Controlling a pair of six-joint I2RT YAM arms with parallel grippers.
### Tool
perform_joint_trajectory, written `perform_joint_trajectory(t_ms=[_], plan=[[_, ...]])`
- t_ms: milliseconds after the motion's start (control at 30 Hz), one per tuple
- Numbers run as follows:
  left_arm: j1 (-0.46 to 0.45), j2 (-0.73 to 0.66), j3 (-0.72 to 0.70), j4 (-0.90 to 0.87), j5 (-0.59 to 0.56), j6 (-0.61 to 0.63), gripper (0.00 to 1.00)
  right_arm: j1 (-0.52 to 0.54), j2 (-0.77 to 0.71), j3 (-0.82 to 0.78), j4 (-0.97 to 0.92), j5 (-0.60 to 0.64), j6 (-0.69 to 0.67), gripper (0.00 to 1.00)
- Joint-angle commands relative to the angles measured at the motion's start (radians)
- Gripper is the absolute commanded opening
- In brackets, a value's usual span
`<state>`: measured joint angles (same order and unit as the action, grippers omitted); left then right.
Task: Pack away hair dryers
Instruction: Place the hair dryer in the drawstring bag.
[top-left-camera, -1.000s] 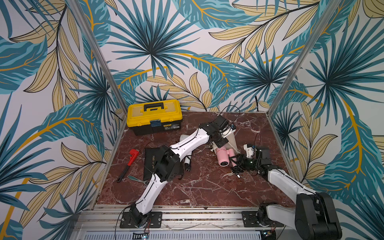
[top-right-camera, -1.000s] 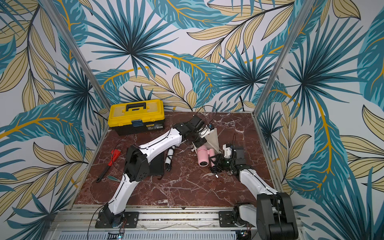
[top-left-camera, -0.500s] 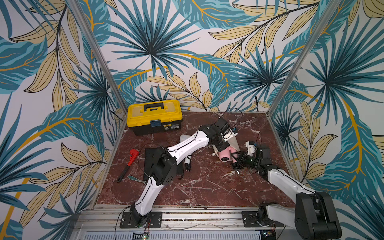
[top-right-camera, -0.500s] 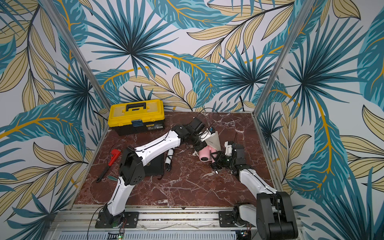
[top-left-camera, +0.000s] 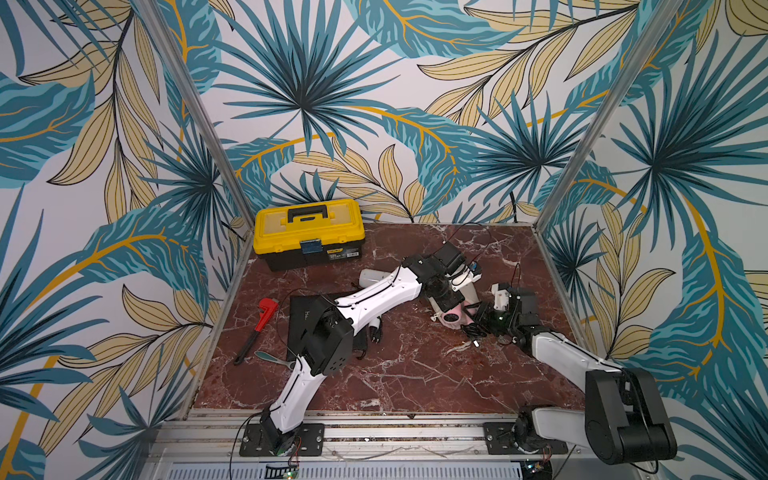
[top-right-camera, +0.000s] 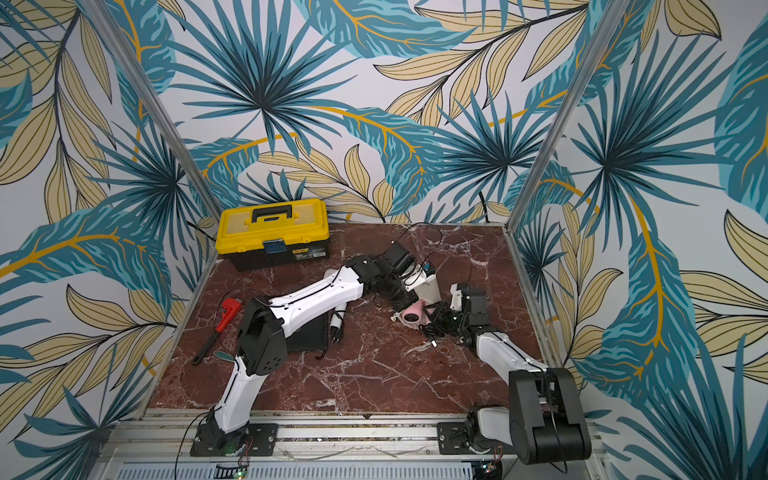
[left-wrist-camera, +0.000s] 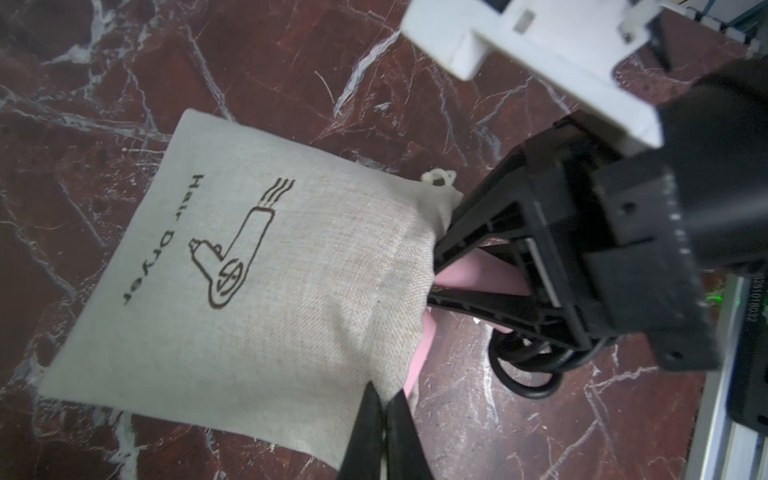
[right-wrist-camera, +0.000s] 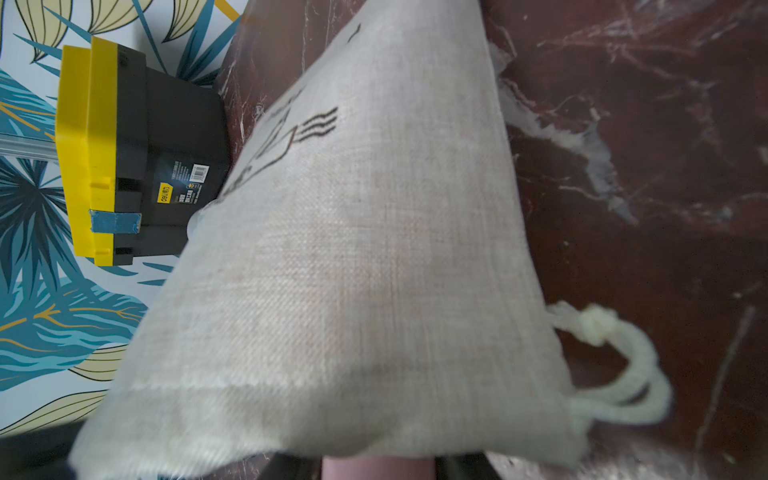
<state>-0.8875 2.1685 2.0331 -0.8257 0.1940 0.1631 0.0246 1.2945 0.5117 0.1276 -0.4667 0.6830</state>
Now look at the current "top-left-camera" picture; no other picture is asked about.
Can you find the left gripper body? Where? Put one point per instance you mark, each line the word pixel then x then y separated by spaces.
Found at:
pixel 445 296

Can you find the beige drawstring bag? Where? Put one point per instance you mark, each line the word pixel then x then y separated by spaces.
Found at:
pixel 460 315

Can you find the pink hair dryer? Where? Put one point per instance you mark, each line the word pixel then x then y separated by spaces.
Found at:
pixel 476 330

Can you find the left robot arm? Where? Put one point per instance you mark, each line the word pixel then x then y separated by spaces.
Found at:
pixel 326 344

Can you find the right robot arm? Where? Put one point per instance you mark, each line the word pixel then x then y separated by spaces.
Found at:
pixel 623 421

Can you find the white hair dryer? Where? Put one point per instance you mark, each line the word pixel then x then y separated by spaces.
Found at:
pixel 373 330

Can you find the yellow black toolbox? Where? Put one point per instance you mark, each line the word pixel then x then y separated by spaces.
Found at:
pixel 309 234

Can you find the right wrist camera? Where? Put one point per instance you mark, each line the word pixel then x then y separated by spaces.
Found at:
pixel 501 296

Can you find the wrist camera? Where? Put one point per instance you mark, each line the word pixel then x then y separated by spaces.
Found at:
pixel 501 296
pixel 469 275

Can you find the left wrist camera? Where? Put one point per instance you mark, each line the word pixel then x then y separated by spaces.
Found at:
pixel 469 275

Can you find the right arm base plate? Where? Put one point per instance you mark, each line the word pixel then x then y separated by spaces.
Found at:
pixel 507 438

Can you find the black drawstring bag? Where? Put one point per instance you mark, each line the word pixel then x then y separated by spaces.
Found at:
pixel 301 308

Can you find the aluminium front rail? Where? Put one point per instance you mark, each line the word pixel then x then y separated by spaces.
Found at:
pixel 364 445

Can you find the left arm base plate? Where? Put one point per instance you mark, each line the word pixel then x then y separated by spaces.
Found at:
pixel 259 441

